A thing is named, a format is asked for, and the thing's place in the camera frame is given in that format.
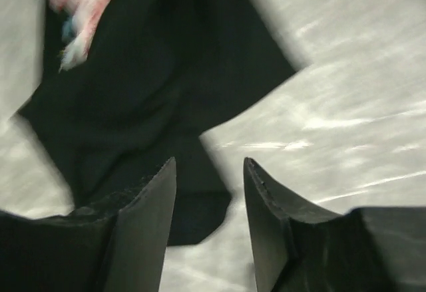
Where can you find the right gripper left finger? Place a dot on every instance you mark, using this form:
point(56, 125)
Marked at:
point(115, 244)

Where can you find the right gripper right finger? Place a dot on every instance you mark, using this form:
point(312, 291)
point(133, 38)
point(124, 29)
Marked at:
point(299, 246)

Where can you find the black printed t-shirt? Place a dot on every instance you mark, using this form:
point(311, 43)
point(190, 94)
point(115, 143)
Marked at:
point(159, 73)

